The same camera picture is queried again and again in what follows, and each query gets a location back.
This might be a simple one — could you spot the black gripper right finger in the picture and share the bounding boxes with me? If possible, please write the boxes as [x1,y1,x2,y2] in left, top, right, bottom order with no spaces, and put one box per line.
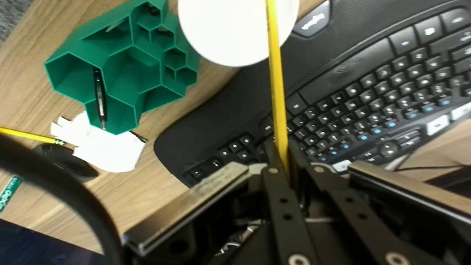
[293,145,471,265]

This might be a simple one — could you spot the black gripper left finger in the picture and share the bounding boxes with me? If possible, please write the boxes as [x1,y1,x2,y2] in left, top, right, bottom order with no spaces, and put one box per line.
[122,141,318,265]

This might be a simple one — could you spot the white paper cup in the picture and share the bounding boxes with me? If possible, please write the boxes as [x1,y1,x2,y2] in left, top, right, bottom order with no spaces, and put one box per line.
[177,0,300,69]

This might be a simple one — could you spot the yellow pencil with dark tip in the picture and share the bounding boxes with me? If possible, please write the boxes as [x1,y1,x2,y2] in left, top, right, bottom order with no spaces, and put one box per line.
[0,125,68,147]

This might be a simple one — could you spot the black ergonomic keyboard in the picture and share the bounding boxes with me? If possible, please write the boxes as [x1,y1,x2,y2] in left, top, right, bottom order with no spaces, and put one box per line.
[153,0,471,188]

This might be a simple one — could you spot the crumpled white paper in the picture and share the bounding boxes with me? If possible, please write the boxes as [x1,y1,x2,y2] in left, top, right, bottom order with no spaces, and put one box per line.
[49,110,147,173]

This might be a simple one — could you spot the black pen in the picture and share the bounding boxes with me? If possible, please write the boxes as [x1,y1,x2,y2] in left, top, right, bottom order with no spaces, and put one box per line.
[93,66,109,131]

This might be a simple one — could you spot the green honeycomb desk organizer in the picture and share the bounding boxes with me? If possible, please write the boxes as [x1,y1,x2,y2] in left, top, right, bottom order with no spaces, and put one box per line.
[43,0,203,136]

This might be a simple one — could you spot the green label sticker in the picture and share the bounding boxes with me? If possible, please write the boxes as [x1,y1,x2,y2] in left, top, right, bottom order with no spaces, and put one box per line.
[0,175,23,213]

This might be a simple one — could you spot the black cable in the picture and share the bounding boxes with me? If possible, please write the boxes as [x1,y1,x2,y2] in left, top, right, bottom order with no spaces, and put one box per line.
[0,139,127,265]

